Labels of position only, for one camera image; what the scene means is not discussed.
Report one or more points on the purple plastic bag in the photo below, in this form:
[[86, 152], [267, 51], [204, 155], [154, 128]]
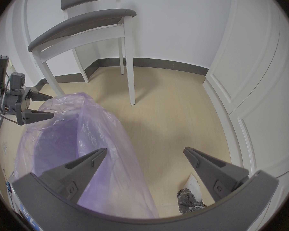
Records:
[[106, 138]]

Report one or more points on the black plastic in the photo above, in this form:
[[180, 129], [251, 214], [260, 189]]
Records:
[[186, 200]]

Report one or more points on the white trash bin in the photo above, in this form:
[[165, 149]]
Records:
[[125, 191]]

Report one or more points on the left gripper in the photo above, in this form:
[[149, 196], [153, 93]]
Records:
[[7, 102]]

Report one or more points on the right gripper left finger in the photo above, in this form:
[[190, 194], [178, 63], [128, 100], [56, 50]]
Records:
[[81, 174]]

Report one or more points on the white wardrobe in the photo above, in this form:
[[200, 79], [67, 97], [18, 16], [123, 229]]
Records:
[[250, 68]]

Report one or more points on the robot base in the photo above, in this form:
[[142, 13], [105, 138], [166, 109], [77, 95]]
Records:
[[19, 208]]

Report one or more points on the crumpled white paper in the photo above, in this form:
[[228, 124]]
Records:
[[193, 185]]

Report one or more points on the white chair with grey cushions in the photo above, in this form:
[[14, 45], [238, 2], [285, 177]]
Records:
[[86, 20]]

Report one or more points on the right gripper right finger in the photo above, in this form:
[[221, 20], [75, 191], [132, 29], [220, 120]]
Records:
[[214, 177]]

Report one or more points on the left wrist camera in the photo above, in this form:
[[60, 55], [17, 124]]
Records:
[[17, 79]]

